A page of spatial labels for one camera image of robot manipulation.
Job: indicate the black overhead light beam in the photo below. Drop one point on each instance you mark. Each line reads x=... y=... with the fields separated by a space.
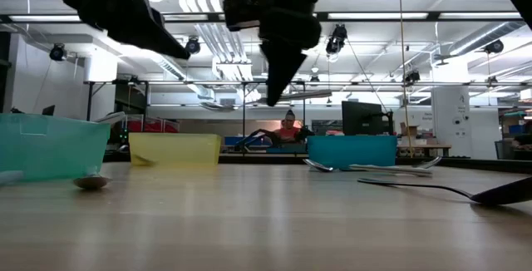
x=374 y=18

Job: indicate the cardboard box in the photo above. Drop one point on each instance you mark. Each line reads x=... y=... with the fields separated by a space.
x=409 y=130

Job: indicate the brown background table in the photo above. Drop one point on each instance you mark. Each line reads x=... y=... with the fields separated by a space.
x=424 y=147

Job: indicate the black background rig frame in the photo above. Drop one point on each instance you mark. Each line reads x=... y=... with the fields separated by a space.
x=244 y=117

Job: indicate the person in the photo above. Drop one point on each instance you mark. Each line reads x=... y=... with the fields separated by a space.
x=289 y=131

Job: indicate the blue background crate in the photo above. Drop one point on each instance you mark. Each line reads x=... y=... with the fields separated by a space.
x=232 y=141

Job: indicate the black computer monitor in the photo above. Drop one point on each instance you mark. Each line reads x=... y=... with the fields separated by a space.
x=361 y=117

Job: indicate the yellow plastic bin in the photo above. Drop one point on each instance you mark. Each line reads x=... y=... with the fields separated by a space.
x=174 y=146

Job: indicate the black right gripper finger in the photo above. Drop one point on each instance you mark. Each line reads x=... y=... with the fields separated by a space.
x=282 y=71

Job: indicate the white pillar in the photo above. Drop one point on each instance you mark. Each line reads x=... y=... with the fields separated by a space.
x=451 y=121

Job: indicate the green translucent plastic bin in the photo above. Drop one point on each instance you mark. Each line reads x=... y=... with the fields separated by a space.
x=50 y=146

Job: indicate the black background robot arm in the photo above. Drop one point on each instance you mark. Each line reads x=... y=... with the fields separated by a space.
x=257 y=133

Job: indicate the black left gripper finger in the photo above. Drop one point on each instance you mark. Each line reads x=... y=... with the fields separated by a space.
x=154 y=34

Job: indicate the blue plastic bin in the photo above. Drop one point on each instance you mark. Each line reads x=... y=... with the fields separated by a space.
x=353 y=150

